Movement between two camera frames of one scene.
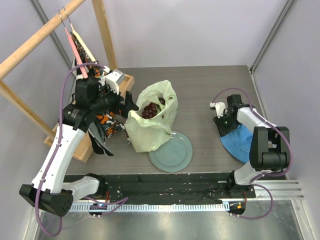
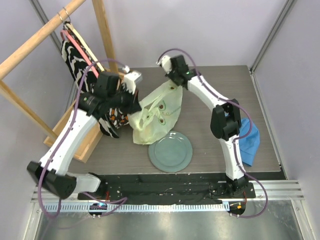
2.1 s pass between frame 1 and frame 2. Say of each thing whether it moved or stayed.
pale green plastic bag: moved
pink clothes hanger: moved
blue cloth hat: stayed
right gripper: moved
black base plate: stayed
